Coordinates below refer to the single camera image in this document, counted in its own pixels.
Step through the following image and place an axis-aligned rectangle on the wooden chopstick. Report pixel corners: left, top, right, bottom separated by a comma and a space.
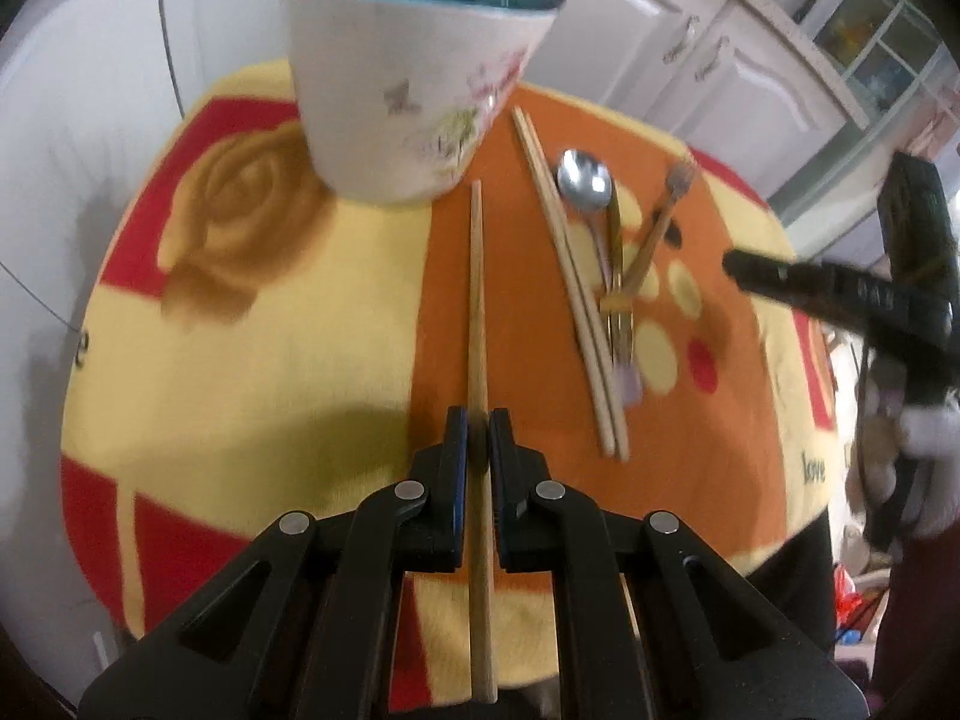
523, 109, 630, 463
511, 107, 617, 457
466, 181, 498, 704

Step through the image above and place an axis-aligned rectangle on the white gloved right hand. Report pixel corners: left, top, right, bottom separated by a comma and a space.
846, 405, 958, 539

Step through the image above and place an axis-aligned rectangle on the orange yellow red tablecloth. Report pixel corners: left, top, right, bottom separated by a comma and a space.
58, 58, 842, 714

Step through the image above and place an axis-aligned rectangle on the metal spoon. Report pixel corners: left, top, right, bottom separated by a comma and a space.
555, 148, 643, 406

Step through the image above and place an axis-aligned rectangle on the teal-lidded floral utensil holder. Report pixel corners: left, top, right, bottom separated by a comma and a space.
283, 0, 566, 205

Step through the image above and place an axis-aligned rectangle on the wooden-handled metal fork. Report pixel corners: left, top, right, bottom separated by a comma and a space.
599, 161, 698, 316

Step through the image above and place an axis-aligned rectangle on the silver cabinet door handle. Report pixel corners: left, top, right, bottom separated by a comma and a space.
693, 34, 731, 83
662, 15, 700, 65

